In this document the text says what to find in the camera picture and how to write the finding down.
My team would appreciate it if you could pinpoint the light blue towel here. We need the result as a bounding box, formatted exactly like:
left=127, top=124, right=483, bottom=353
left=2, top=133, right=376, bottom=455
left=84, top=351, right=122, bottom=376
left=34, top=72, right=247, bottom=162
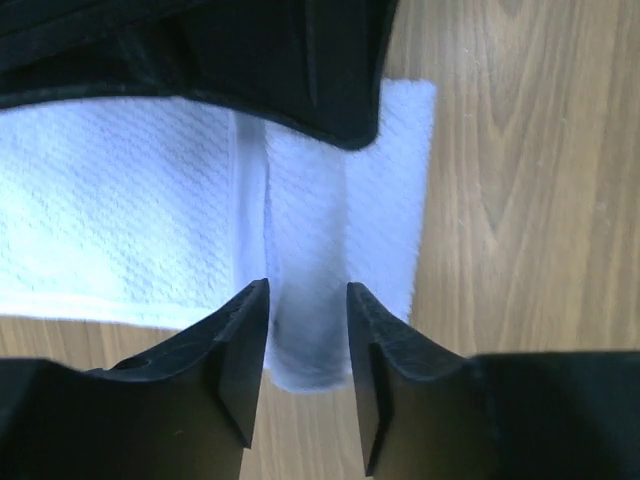
left=1, top=80, right=437, bottom=392

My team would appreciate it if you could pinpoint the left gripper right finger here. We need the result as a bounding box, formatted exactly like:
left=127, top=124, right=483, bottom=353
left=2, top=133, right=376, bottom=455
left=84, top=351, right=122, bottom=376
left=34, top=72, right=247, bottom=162
left=346, top=283, right=639, bottom=479

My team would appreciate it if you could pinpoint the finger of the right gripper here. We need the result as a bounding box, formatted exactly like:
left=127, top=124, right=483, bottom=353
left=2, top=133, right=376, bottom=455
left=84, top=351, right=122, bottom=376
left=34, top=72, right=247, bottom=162
left=1, top=0, right=395, bottom=150

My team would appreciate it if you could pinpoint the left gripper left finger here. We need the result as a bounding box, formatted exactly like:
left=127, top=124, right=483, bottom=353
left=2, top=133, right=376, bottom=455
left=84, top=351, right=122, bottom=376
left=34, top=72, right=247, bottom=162
left=1, top=280, right=269, bottom=479

